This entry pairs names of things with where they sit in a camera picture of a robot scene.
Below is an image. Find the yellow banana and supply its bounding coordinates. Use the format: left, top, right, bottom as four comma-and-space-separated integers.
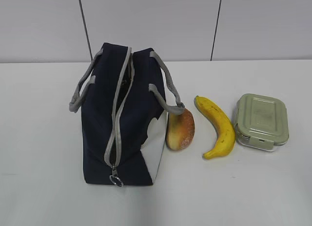
194, 96, 235, 160

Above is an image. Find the orange yellow mango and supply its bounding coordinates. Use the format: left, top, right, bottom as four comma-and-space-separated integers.
166, 109, 195, 151

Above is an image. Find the navy blue lunch bag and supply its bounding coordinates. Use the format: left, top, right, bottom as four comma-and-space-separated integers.
69, 43, 185, 187

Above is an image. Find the green lidded glass container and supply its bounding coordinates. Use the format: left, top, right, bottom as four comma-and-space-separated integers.
234, 93, 289, 152

